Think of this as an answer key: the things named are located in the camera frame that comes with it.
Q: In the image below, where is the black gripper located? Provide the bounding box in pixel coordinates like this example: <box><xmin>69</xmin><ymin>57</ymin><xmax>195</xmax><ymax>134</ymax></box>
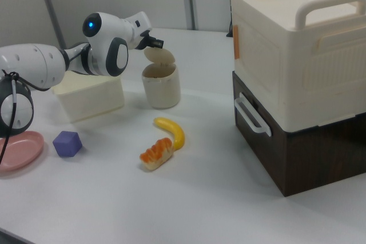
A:
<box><xmin>137</xmin><ymin>30</ymin><xmax>165</xmax><ymax>51</ymax></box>

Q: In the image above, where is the cream trash can with lid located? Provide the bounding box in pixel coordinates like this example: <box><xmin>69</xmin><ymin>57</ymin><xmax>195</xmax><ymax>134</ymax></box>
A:
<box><xmin>141</xmin><ymin>47</ymin><xmax>182</xmax><ymax>110</ymax></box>

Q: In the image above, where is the orange microwave door tab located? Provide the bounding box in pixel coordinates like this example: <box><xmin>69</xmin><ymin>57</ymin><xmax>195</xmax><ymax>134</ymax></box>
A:
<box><xmin>233</xmin><ymin>25</ymin><xmax>241</xmax><ymax>60</ymax></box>

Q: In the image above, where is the cream open rectangular bin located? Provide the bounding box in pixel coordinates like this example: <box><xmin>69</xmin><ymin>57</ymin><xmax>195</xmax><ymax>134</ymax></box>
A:
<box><xmin>50</xmin><ymin>70</ymin><xmax>125</xmax><ymax>123</ymax></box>

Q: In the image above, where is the yellow toy banana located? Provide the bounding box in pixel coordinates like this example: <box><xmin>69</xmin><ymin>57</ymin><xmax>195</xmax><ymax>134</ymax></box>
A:
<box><xmin>153</xmin><ymin>117</ymin><xmax>186</xmax><ymax>151</ymax></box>

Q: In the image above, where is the orange white shrimp toy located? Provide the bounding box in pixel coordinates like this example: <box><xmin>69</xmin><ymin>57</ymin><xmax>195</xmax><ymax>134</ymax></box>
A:
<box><xmin>139</xmin><ymin>138</ymin><xmax>176</xmax><ymax>171</ymax></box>

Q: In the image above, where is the purple cube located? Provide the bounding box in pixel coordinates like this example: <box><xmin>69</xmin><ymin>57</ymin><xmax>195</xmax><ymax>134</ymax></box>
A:
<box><xmin>52</xmin><ymin>130</ymin><xmax>83</xmax><ymax>158</ymax></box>

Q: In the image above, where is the pink plate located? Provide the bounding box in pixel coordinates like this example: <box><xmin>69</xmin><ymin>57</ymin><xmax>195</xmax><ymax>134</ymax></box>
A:
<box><xmin>0</xmin><ymin>130</ymin><xmax>45</xmax><ymax>173</ymax></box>

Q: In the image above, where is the dark wooden drawer box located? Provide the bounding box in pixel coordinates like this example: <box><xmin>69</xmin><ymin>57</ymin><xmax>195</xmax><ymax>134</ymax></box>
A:
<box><xmin>232</xmin><ymin>70</ymin><xmax>366</xmax><ymax>198</ymax></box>

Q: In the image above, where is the black hanging background cable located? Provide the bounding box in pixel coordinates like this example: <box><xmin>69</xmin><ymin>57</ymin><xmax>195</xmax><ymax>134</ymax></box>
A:
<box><xmin>225</xmin><ymin>0</ymin><xmax>234</xmax><ymax>38</ymax></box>

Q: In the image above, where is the grey slanted partition post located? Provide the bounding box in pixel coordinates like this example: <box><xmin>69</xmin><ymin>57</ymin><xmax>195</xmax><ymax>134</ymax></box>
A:
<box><xmin>34</xmin><ymin>0</ymin><xmax>69</xmax><ymax>50</ymax></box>

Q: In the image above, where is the white drawer handle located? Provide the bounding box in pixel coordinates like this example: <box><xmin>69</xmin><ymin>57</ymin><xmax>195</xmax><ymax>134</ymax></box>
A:
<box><xmin>234</xmin><ymin>92</ymin><xmax>273</xmax><ymax>137</ymax></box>

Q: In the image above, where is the cream toy microwave with handles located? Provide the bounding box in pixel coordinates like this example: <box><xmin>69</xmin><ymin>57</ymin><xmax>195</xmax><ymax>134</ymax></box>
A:
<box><xmin>230</xmin><ymin>0</ymin><xmax>366</xmax><ymax>128</ymax></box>

